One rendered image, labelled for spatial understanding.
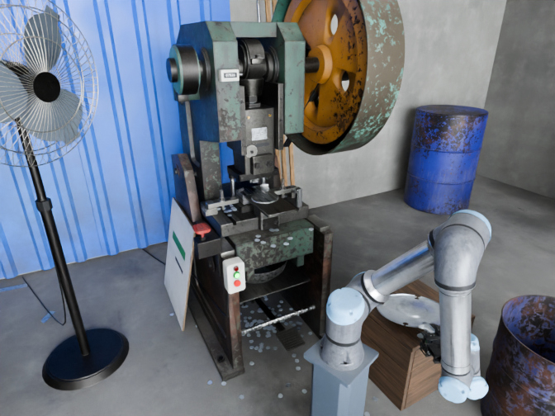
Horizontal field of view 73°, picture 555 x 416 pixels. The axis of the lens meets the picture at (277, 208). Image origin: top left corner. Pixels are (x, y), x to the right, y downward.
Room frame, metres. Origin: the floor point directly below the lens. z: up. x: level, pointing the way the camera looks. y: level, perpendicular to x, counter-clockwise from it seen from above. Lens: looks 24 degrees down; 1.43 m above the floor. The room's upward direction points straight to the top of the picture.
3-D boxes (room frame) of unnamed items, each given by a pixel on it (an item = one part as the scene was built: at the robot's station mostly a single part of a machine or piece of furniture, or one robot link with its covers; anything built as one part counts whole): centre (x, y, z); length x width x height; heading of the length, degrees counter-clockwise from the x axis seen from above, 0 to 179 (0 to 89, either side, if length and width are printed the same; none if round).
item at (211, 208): (1.60, 0.26, 0.76); 0.17 x 0.06 x 0.10; 117
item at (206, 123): (1.81, 0.18, 0.83); 0.79 x 0.43 x 1.34; 27
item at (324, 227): (1.93, -0.06, 0.45); 0.92 x 0.12 x 0.90; 27
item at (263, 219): (1.52, 0.03, 0.72); 0.25 x 0.14 x 0.14; 27
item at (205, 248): (1.33, 0.29, 0.62); 0.10 x 0.06 x 0.20; 117
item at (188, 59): (1.58, 0.34, 1.31); 0.22 x 0.12 x 0.22; 27
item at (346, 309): (0.97, -0.22, 0.62); 0.13 x 0.12 x 0.14; 144
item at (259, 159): (1.64, 0.10, 1.04); 0.17 x 0.15 x 0.30; 27
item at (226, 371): (1.68, 0.42, 0.45); 0.92 x 0.12 x 0.90; 27
